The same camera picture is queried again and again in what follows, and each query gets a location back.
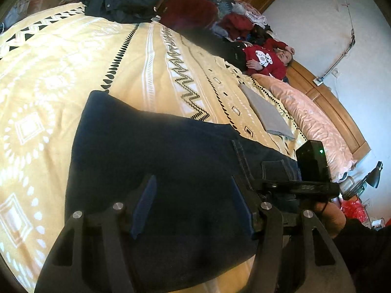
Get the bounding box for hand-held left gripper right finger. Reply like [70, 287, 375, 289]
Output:
[230, 175, 357, 293]

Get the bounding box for dark red cloth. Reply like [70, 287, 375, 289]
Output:
[158, 0, 220, 31]

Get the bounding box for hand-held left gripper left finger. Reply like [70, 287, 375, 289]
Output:
[34, 175, 158, 293]

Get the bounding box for wooden headboard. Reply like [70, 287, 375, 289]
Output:
[285, 59, 372, 161]

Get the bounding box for red plastic bag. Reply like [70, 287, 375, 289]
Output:
[340, 199, 368, 221]

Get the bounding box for black cloth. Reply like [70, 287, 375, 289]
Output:
[180, 31, 249, 69]

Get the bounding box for pile of mixed clothes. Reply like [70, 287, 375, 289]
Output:
[195, 0, 274, 42]

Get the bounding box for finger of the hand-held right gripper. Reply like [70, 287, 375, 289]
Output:
[250, 181, 277, 199]

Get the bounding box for pink quilt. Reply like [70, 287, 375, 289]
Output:
[251, 73, 357, 181]

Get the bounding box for white wall cable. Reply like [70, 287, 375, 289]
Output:
[318, 4, 357, 83]

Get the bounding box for black desk lamp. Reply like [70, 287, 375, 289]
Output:
[348, 160, 384, 196]

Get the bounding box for yellow patterned bedsheet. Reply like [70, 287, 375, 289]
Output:
[0, 2, 309, 293]

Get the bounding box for black jacket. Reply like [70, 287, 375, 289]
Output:
[80, 0, 163, 24]

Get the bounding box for dark blue pants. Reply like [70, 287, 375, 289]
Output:
[65, 90, 304, 291]

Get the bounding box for grey folded cloth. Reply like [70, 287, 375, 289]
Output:
[238, 83, 296, 140]

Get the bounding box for person's right hand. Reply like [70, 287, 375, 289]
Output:
[315, 202, 347, 239]

